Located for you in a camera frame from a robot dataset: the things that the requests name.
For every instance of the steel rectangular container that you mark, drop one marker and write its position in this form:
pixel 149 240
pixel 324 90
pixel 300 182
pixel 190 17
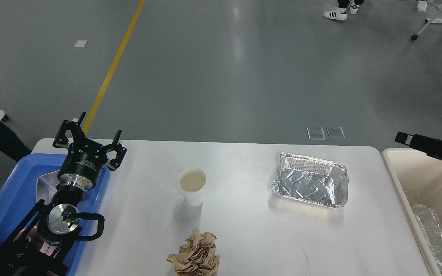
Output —
pixel 48 184

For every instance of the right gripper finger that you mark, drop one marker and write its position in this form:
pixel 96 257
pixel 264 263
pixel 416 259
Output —
pixel 430 146

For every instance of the aluminium foil tray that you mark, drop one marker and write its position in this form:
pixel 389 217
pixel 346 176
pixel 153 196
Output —
pixel 312 180

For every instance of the pink ribbed mug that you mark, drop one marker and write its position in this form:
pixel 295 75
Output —
pixel 40 261

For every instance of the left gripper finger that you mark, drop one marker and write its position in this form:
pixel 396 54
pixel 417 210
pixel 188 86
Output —
pixel 115 146
pixel 70 136

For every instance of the foil tray in bin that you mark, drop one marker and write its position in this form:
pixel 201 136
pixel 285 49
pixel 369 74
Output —
pixel 431 228

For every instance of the right clear floor plate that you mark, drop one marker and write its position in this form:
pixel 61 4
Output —
pixel 336 133

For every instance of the dark seated person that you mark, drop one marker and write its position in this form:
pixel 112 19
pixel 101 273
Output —
pixel 11 145

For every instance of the white paper cup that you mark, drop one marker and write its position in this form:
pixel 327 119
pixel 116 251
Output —
pixel 192 183

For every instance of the left clear floor plate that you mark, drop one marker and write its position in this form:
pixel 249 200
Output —
pixel 316 133

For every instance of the clear floor plate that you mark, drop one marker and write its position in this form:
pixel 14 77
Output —
pixel 336 133
pixel 316 133

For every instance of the crumpled brown paper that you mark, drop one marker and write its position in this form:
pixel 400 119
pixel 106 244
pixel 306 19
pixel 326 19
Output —
pixel 197 256

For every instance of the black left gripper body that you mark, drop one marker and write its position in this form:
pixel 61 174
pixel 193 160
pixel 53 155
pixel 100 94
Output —
pixel 82 165

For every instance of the beige plastic bin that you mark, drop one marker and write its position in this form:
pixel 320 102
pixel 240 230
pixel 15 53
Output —
pixel 417 178

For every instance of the walking person black trousers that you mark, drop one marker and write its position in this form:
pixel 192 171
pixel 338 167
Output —
pixel 344 8

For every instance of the blue plastic tray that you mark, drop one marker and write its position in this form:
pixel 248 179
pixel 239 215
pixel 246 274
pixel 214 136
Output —
pixel 18 196

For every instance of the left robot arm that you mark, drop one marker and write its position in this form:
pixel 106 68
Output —
pixel 57 222

